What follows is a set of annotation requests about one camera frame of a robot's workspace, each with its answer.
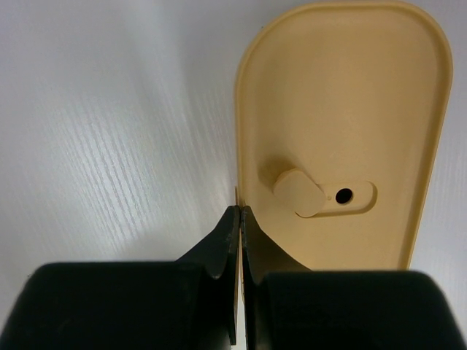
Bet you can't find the tan oblong box lid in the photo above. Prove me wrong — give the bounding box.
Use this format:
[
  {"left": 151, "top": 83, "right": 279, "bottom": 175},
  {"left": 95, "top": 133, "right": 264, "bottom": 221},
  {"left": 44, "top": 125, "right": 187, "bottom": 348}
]
[{"left": 235, "top": 1, "right": 452, "bottom": 271}]

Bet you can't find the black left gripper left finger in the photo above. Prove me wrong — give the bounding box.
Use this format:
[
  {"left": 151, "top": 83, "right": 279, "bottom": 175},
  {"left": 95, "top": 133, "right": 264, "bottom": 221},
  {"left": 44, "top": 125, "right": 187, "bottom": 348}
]
[{"left": 1, "top": 206, "right": 240, "bottom": 349}]

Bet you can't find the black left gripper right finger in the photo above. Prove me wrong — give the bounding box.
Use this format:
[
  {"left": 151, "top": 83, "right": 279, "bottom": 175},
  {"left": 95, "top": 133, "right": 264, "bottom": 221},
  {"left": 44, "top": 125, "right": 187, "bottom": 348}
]
[{"left": 241, "top": 207, "right": 466, "bottom": 349}]

